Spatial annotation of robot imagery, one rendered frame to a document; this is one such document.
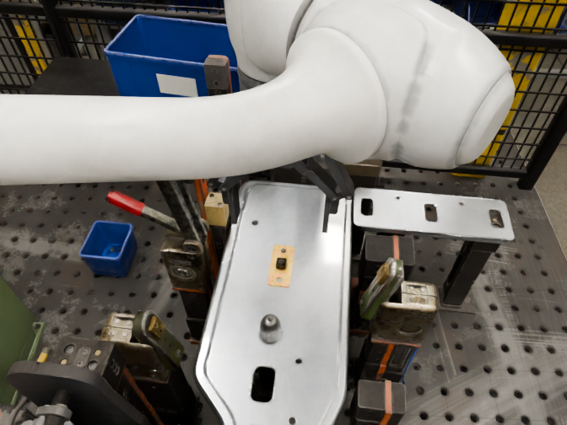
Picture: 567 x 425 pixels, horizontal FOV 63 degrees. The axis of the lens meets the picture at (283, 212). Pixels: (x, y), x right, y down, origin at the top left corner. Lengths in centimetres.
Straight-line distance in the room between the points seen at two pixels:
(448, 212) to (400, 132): 59
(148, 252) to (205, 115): 95
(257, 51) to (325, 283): 45
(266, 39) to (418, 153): 17
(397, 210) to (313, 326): 29
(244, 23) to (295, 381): 48
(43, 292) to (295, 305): 70
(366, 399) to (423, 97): 49
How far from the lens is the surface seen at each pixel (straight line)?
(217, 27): 110
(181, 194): 71
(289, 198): 89
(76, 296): 121
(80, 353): 64
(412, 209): 90
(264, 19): 42
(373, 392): 72
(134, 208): 74
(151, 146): 29
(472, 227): 91
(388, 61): 32
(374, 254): 85
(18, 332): 112
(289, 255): 80
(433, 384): 106
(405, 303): 73
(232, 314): 75
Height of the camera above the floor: 166
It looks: 49 degrees down
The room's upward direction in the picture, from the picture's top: straight up
